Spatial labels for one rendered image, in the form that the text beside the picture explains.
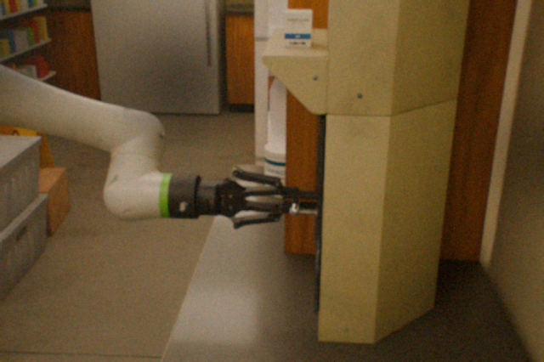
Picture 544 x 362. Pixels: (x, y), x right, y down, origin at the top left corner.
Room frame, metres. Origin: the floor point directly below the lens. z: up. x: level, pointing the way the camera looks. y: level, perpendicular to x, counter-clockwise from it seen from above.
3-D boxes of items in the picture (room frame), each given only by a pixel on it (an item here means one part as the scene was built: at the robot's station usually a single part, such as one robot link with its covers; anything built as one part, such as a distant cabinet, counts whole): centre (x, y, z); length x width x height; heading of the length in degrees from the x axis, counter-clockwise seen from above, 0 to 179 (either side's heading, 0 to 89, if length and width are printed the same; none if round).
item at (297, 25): (1.21, -0.03, 1.54); 0.05 x 0.05 x 0.06; 88
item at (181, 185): (1.21, 0.19, 1.20); 0.12 x 0.06 x 0.09; 177
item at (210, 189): (1.21, 0.12, 1.20); 0.09 x 0.07 x 0.08; 87
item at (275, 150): (1.87, -0.02, 1.02); 0.13 x 0.13 x 0.15
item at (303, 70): (1.25, -0.03, 1.46); 0.32 x 0.11 x 0.10; 177
